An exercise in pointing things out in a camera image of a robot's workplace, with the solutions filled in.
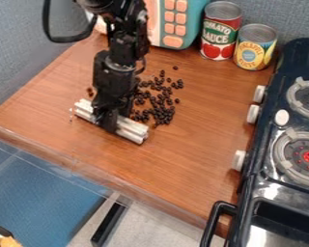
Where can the toy stove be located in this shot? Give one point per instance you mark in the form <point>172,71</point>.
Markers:
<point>281,144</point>

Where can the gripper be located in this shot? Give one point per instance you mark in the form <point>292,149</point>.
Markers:
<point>113,80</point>

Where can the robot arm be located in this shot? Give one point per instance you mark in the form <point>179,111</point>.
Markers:
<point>126,35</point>

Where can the toy microwave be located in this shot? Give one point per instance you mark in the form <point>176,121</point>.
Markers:
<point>174,22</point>

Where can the red tomato can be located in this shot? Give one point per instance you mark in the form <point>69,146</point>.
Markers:
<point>219,30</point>

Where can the yellow pineapple can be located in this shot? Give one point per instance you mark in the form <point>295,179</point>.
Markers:
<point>254,47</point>

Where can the pile of black bits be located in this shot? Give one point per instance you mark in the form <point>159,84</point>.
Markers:
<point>159,99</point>

